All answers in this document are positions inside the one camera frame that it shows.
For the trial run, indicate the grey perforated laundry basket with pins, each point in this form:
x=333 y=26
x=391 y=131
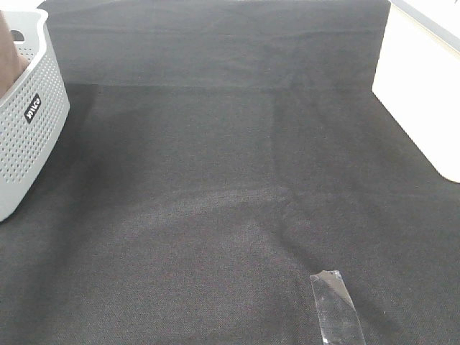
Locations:
x=33 y=110

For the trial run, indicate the clear tape strip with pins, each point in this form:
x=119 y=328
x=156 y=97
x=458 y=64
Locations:
x=337 y=316

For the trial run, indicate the brown towel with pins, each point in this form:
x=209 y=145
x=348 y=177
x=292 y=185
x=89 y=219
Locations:
x=12 y=64

